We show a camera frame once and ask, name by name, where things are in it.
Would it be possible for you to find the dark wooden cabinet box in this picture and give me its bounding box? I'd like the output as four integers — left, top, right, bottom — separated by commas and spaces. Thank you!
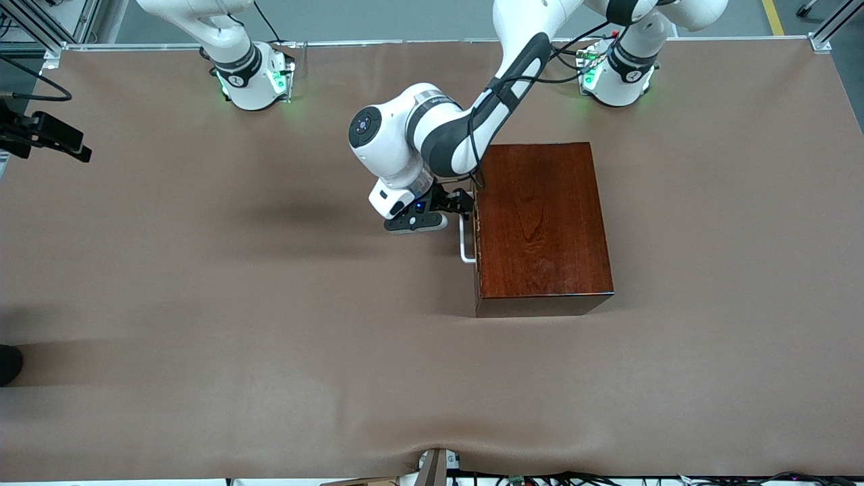
470, 142, 616, 318

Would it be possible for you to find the brown table cloth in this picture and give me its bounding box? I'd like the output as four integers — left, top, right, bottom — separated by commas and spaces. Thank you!
0, 37, 864, 483

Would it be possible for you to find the black round object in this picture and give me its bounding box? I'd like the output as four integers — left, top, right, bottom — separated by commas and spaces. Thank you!
0, 344, 24, 387

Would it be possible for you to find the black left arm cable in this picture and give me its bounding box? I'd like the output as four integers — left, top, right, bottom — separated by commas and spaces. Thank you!
466, 20, 612, 190

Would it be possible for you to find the aluminium frame post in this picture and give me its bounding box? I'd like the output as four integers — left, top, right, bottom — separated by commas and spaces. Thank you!
796, 0, 864, 53
0, 0, 102, 72

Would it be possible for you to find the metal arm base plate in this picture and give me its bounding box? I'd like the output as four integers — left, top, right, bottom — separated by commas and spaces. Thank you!
270, 40, 309, 104

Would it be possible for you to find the black base cable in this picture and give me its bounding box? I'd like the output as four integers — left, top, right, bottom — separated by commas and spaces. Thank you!
253, 0, 284, 45

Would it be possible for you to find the metal mount bracket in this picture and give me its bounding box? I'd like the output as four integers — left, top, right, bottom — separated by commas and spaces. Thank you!
415, 448, 463, 486

